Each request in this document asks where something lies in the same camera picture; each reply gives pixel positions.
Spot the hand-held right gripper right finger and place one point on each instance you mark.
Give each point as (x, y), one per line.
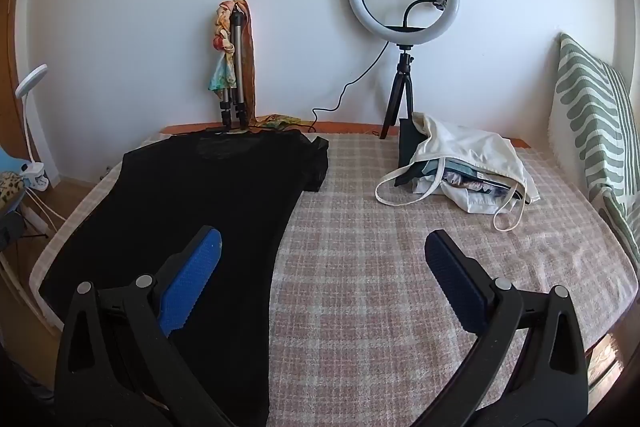
(455, 279)

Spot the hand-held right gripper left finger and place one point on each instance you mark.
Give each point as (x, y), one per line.
(192, 277)

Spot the black shirt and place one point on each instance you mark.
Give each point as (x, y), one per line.
(200, 187)

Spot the folded clothes stack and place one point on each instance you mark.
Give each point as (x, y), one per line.
(470, 192)

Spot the pink checkered blanket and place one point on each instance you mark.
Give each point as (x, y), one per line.
(360, 287)

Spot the white tote bag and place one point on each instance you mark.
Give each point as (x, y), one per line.
(465, 147)

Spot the orange green patterned cloth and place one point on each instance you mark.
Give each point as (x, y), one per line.
(280, 121)

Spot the black mini tripod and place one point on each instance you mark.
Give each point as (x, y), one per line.
(405, 87)

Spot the colourful knotted scarf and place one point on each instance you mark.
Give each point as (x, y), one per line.
(225, 77)

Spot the leopard print cloth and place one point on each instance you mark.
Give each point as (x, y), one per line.
(9, 187)

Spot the light blue object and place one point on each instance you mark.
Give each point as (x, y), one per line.
(10, 162)

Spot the green white patterned pillow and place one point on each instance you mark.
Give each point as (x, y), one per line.
(585, 107)

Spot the folded silver tripod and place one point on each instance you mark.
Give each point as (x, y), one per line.
(239, 57)

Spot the white clip lamp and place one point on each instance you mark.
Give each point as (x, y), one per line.
(30, 82)

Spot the black gooseneck phone holder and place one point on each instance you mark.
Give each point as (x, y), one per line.
(411, 9)

